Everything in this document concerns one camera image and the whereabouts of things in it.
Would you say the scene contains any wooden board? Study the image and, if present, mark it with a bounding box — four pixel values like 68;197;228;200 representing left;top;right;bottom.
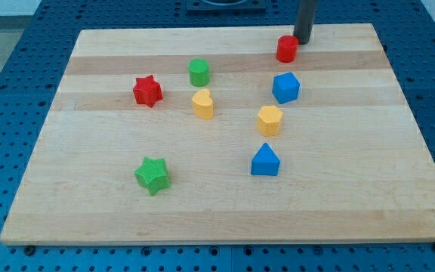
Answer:
0;23;435;246

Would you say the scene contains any blue cube block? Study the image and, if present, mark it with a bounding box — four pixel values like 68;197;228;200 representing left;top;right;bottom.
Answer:
272;73;301;104

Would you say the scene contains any dark grey pointer rod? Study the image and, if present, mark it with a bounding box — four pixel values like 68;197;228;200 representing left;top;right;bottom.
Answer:
293;0;319;45

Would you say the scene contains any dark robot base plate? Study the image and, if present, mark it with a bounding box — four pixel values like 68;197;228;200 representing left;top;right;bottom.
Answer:
184;0;267;14

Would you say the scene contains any red star block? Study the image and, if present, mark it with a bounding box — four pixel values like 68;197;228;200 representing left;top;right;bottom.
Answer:
132;75;163;108

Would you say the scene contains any yellow heart block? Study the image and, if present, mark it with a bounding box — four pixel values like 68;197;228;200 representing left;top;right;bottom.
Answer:
192;88;214;119

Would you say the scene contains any blue triangle block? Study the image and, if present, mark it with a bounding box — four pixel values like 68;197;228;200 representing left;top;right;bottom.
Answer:
251;143;281;176

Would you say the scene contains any yellow hexagon block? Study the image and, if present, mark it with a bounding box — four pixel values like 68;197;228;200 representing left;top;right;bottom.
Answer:
257;105;284;137

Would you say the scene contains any green star block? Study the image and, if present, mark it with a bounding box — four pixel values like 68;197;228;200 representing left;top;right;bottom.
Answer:
134;157;170;196

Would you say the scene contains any red cylinder block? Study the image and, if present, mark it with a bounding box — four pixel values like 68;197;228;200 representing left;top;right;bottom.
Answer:
276;36;299;63

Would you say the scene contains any green cylinder block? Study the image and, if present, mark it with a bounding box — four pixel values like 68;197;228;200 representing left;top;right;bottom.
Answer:
187;58;211;87

